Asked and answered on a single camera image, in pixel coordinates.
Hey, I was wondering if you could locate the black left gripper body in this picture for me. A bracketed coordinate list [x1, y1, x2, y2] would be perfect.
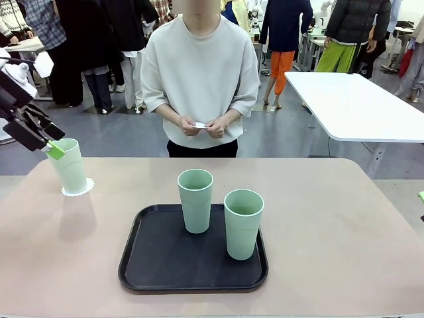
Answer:
[0, 71, 34, 119]

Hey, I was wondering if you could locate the pale green plastic cup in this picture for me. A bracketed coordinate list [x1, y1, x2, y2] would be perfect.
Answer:
[177, 168, 213, 235]
[223, 188, 266, 262]
[49, 138, 89, 195]

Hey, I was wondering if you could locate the person's left forearm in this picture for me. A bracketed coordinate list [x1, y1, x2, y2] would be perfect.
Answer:
[220, 107, 242, 126]

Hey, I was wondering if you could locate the person's right forearm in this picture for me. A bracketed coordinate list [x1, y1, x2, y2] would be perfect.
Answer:
[154, 104, 186, 126]

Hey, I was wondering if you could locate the person's right hand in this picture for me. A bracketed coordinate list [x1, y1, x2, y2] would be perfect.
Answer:
[178, 115, 199, 137]

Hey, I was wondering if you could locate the person's left hand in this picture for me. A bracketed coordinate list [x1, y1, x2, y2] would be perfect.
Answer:
[207, 117, 230, 140]

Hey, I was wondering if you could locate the white desk with grey legs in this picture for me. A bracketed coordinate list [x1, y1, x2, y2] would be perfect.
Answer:
[3, 36, 56, 100]

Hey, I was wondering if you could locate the bystander in zigzag sweater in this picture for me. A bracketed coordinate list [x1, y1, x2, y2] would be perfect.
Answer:
[0, 0, 34, 46]

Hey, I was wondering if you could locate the bystander in blue plaid shirt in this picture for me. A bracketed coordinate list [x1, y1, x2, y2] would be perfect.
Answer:
[23, 0, 83, 107]

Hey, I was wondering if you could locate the bystander in long black coat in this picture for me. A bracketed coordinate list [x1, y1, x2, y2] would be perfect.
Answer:
[56, 0, 123, 115]

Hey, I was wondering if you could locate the large white table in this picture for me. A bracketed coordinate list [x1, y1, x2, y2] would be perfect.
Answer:
[284, 71, 424, 180]

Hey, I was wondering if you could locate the bystander in grey trousers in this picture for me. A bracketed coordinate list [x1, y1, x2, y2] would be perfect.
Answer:
[392, 0, 424, 103]

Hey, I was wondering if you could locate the bystander in white trousers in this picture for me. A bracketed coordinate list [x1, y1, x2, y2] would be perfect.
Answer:
[102, 0, 160, 113]

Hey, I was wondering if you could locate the red bag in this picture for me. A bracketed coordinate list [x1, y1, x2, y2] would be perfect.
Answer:
[399, 47, 414, 80]

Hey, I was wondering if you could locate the bystander in orange plaid shirt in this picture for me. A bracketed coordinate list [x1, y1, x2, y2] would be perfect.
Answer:
[150, 0, 180, 27]

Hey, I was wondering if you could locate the person in beige sweater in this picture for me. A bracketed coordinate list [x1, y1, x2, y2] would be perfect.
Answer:
[139, 0, 261, 158]

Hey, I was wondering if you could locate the black plastic serving tray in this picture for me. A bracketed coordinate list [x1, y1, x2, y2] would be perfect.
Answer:
[117, 203, 270, 294]

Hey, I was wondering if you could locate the bystander in lime trousers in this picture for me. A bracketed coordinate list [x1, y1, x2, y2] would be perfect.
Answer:
[316, 0, 392, 74]

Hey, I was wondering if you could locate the bystander in orange trousers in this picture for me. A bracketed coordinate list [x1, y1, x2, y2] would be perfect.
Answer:
[258, 0, 315, 113]

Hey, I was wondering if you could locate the bystander in yellow top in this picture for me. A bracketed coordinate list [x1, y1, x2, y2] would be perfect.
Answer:
[221, 0, 253, 33]

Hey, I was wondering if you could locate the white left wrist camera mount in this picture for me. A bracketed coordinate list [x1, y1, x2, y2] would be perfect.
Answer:
[0, 52, 54, 99]

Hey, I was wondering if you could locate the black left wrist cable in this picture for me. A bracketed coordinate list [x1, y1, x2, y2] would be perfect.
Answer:
[0, 56, 36, 66]

